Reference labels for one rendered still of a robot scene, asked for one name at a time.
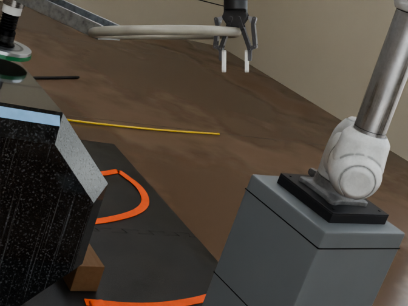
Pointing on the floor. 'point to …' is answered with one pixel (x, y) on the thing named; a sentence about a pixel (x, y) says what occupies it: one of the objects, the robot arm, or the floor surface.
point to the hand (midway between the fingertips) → (235, 62)
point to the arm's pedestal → (298, 254)
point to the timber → (86, 273)
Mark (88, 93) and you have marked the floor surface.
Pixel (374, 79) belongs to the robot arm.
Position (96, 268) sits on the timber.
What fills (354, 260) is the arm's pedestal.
